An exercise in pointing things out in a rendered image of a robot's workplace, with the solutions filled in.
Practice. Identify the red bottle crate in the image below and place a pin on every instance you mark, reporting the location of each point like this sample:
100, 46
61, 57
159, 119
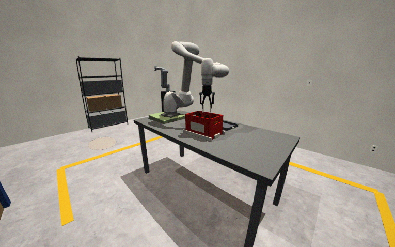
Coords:
204, 126

